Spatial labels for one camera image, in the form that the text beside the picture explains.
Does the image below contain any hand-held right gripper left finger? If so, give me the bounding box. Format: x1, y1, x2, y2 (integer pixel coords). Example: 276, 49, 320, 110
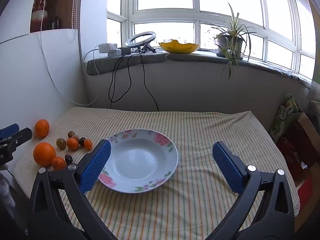
27, 139, 118, 240

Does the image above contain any black cable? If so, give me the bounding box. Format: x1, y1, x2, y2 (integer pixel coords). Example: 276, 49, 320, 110
108, 54, 132, 103
140, 52, 160, 112

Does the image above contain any striped table cloth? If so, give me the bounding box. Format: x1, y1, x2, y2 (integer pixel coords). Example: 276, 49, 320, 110
12, 107, 300, 240

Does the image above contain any orange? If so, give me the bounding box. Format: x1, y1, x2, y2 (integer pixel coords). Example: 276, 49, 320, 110
34, 119, 50, 138
33, 142, 56, 167

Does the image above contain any white cable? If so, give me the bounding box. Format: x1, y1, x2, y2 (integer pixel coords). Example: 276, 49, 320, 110
40, 0, 100, 106

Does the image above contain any tangerine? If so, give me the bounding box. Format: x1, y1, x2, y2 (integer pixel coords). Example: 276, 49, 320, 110
51, 156, 67, 171
66, 138, 79, 151

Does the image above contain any green printed bag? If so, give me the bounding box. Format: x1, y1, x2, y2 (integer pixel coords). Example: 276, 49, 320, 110
270, 94, 303, 140

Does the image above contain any white bead chain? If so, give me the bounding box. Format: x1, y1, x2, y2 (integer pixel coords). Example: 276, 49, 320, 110
71, 0, 77, 40

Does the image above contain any cardboard box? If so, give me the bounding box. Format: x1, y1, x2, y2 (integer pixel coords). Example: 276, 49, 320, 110
296, 112, 320, 153

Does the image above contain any red box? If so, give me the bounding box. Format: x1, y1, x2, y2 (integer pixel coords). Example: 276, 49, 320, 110
276, 136, 312, 188

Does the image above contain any potted spider plant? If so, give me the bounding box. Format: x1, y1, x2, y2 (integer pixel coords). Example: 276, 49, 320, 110
202, 2, 258, 79

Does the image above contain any grey window sill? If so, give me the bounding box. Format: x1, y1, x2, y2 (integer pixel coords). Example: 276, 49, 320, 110
85, 52, 313, 85

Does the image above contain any person's left hand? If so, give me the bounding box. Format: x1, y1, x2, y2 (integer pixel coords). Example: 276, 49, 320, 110
0, 172, 15, 208

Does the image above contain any red vase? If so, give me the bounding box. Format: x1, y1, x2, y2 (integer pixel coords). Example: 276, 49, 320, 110
32, 0, 49, 32

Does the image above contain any white window frame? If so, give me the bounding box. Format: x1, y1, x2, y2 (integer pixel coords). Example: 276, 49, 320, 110
106, 0, 318, 80

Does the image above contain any floral white plate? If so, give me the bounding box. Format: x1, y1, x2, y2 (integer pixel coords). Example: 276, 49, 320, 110
98, 129, 179, 194

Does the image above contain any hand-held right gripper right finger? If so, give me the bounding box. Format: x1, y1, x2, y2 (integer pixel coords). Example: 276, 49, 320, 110
212, 141, 295, 240

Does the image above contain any ring light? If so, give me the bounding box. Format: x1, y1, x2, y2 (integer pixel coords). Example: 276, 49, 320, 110
125, 31, 157, 54

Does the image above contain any white power adapter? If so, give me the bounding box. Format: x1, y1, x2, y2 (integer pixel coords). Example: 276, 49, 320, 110
98, 43, 117, 54

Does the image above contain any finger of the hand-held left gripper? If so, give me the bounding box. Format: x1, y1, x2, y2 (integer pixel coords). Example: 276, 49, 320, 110
0, 127, 33, 152
0, 123, 20, 140

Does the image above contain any wooden wall niche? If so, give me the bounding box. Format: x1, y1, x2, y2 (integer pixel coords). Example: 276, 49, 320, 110
30, 0, 78, 33

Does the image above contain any yellow bowl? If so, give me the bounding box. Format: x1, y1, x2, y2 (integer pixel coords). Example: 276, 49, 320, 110
159, 40, 200, 54

